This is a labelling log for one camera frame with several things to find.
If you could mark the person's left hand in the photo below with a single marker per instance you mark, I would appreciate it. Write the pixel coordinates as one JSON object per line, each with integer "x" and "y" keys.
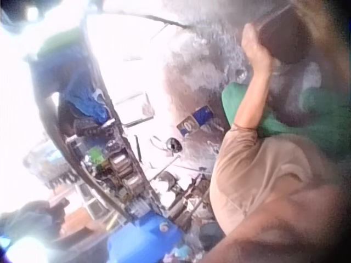
{"x": 255, "y": 48}

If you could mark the person's left fingers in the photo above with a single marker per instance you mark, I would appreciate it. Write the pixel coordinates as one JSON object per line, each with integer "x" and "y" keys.
{"x": 247, "y": 34}

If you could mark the dark brown block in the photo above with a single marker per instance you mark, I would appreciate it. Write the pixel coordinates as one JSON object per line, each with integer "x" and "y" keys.
{"x": 285, "y": 33}

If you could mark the grey round metal pot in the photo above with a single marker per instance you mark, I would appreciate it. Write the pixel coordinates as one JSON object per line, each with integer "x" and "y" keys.
{"x": 297, "y": 91}

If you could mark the blue printed carton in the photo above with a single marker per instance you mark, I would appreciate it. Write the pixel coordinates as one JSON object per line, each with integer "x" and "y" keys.
{"x": 195, "y": 118}

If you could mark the black round lid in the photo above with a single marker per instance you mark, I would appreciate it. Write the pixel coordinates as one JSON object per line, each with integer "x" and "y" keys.
{"x": 174, "y": 144}

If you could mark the white rectangular tray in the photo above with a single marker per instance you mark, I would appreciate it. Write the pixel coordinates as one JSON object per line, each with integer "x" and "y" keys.
{"x": 134, "y": 107}

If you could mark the blue cloth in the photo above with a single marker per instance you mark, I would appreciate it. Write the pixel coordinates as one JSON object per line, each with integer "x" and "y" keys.
{"x": 82, "y": 100}

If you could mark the cluttered shelf rack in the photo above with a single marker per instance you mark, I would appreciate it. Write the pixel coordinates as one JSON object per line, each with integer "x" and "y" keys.
{"x": 115, "y": 161}

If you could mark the blue plastic jerry can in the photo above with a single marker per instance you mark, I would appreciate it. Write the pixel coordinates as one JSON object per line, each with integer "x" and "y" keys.
{"x": 144, "y": 237}

